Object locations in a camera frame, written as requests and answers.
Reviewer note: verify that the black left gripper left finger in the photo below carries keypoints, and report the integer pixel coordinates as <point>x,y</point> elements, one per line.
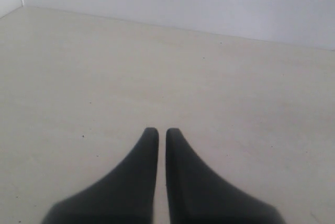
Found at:
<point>124,195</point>

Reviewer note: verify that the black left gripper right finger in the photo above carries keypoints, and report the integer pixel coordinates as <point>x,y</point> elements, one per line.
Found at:
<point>196,194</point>

